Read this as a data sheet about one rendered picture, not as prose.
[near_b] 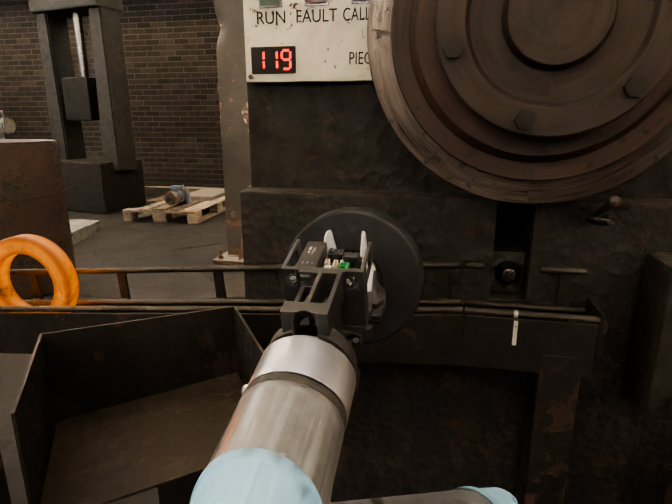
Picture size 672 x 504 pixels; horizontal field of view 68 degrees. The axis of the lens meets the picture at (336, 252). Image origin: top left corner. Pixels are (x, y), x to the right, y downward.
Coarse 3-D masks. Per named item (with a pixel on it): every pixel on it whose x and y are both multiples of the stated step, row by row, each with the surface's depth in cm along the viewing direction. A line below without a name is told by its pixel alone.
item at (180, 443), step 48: (48, 336) 66; (96, 336) 69; (144, 336) 71; (192, 336) 74; (240, 336) 73; (48, 384) 66; (96, 384) 70; (144, 384) 73; (192, 384) 76; (240, 384) 75; (48, 432) 63; (96, 432) 66; (144, 432) 65; (192, 432) 64; (48, 480) 58; (96, 480) 57; (144, 480) 57; (192, 480) 65
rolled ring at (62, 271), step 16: (16, 240) 93; (32, 240) 93; (48, 240) 95; (0, 256) 95; (32, 256) 93; (48, 256) 93; (64, 256) 95; (0, 272) 96; (64, 272) 93; (0, 288) 97; (64, 288) 94; (0, 304) 98; (16, 304) 98; (64, 304) 95
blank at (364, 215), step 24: (336, 216) 54; (360, 216) 53; (384, 216) 54; (312, 240) 55; (336, 240) 54; (360, 240) 54; (384, 240) 53; (408, 240) 53; (384, 264) 54; (408, 264) 53; (384, 288) 54; (408, 288) 54; (384, 312) 55; (408, 312) 54; (384, 336) 56
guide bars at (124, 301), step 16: (16, 272) 103; (32, 272) 102; (48, 272) 101; (80, 272) 100; (96, 272) 99; (112, 272) 98; (128, 272) 97; (144, 272) 97; (160, 272) 96; (176, 272) 95; (544, 272) 81; (560, 272) 80; (576, 272) 80; (32, 288) 103; (128, 288) 99; (224, 288) 94; (560, 288) 81; (32, 304) 102; (48, 304) 101; (80, 304) 99; (96, 304) 98; (112, 304) 97; (128, 304) 97; (144, 304) 96; (160, 304) 95; (176, 304) 94; (192, 304) 94; (208, 304) 93; (224, 304) 92; (240, 304) 91; (256, 304) 91; (272, 304) 90; (432, 304) 84; (448, 304) 83; (464, 304) 83; (480, 304) 82; (496, 304) 82; (512, 304) 81; (528, 304) 81; (560, 304) 82
